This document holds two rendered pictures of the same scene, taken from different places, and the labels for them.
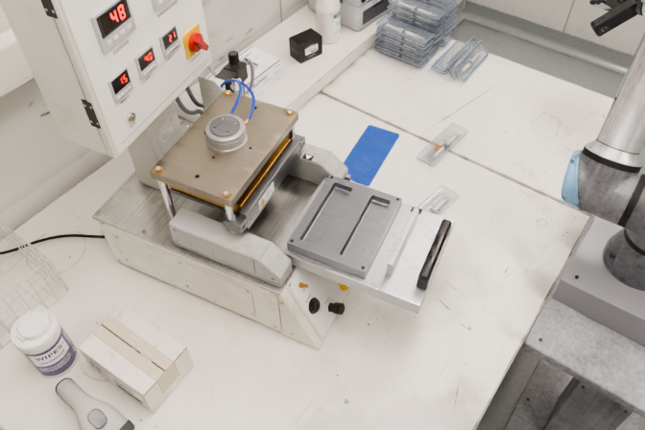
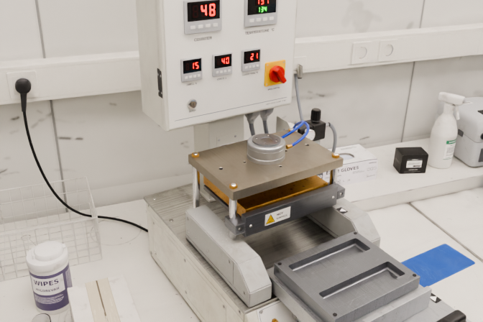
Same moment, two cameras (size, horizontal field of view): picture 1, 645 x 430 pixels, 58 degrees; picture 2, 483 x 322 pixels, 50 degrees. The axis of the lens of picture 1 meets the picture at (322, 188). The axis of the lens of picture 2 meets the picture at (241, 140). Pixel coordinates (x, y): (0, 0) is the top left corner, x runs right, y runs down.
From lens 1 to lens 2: 0.41 m
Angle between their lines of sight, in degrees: 34
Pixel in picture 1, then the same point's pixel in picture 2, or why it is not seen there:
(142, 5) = (234, 16)
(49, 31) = (152, 3)
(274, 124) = (315, 159)
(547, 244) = not seen: outside the picture
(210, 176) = (231, 172)
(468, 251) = not seen: outside the picture
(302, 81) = (393, 185)
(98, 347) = (80, 295)
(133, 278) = (153, 272)
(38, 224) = (118, 209)
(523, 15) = not seen: outside the picture
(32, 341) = (38, 261)
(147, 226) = (176, 217)
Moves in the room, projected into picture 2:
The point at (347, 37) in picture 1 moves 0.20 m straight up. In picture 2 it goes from (458, 169) to (470, 113)
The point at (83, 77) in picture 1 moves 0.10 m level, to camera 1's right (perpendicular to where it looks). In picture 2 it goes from (161, 44) to (203, 52)
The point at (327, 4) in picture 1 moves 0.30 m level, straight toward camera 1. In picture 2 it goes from (443, 128) to (416, 163)
